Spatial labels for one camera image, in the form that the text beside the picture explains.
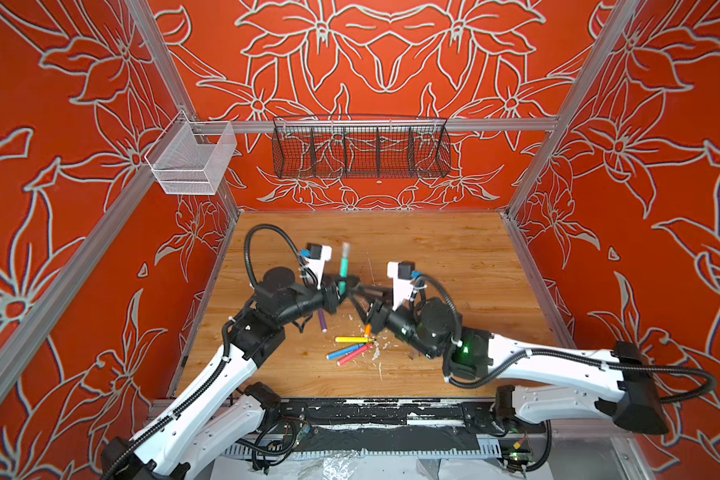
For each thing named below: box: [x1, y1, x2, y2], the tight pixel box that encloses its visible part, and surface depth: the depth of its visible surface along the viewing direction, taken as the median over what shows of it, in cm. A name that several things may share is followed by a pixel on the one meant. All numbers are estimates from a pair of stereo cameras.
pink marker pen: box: [337, 344, 373, 366], surface depth 85 cm
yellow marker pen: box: [334, 336, 374, 343], surface depth 87 cm
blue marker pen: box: [326, 343, 366, 360], surface depth 85 cm
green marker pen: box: [338, 257, 349, 296], surface depth 65 cm
